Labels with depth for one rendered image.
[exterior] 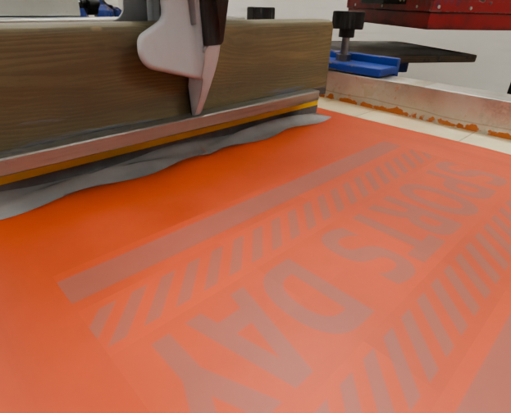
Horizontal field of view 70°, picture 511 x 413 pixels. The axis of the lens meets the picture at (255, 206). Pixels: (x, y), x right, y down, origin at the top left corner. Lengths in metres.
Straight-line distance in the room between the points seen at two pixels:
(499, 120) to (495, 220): 0.20
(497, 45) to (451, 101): 1.80
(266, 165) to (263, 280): 0.14
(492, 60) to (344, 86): 1.77
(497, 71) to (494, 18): 1.02
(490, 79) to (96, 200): 2.14
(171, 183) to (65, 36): 0.11
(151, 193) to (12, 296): 0.10
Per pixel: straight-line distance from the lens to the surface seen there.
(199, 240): 0.20
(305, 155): 0.32
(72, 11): 0.65
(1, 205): 0.27
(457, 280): 0.20
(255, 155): 0.31
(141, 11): 0.32
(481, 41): 2.27
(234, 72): 0.33
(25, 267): 0.21
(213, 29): 0.28
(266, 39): 0.35
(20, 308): 0.19
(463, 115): 0.46
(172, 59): 0.27
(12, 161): 0.25
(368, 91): 0.50
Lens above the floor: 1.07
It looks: 30 degrees down
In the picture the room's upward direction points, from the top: 2 degrees clockwise
